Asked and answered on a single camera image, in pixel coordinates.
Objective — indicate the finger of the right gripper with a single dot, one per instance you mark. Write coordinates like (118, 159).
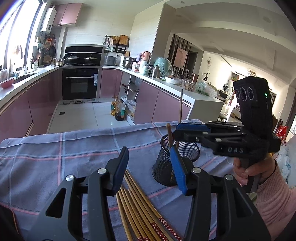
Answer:
(192, 127)
(188, 136)

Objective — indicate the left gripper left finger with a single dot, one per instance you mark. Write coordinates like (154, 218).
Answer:
(104, 182)

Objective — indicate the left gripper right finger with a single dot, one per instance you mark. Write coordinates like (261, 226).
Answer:
(195, 182)

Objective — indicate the brown chopstick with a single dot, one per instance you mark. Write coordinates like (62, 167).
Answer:
(170, 137)
(181, 106)

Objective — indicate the pink sleeved right forearm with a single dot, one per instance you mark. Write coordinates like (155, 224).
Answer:
(276, 205)

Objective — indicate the right hand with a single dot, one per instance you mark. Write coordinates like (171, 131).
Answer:
(264, 169)

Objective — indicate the pink lower cabinets right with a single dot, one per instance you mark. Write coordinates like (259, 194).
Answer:
(153, 103)

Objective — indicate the pink cabinets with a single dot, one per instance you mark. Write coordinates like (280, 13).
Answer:
(29, 112)
(153, 103)

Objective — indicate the wooden chopstick leftmost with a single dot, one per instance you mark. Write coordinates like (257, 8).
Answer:
(122, 215)

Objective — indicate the wooden chopstick red pattern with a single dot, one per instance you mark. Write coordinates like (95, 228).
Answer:
(143, 219)

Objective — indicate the wooden chopstick middle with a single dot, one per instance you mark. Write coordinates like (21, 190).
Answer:
(132, 219)

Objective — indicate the green glass jar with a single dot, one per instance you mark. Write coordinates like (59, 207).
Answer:
(165, 67)

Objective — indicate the yellow cooking oil bottle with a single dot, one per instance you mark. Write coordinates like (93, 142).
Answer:
(113, 106)

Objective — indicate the dark soy sauce bottle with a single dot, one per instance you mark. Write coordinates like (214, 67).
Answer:
(120, 111)

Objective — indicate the purple plaid tablecloth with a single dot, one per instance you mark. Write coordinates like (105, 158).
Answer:
(33, 167)

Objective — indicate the steel stock pot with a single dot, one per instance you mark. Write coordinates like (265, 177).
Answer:
(128, 62)

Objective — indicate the pink lower cabinets left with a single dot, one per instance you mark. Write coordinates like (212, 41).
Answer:
(29, 112)

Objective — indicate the black built-in oven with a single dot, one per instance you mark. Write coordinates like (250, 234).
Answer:
(81, 73)

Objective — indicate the red bowl on counter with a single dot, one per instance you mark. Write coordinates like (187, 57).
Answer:
(7, 83)

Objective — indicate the white water heater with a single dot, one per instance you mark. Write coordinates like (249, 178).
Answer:
(48, 20)

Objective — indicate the pink upper cabinet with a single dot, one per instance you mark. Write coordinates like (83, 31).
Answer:
(67, 14)

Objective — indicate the black tracking camera module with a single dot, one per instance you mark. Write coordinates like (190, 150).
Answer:
(253, 97)

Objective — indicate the black wall spice rack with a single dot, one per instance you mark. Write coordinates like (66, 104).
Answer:
(116, 44)

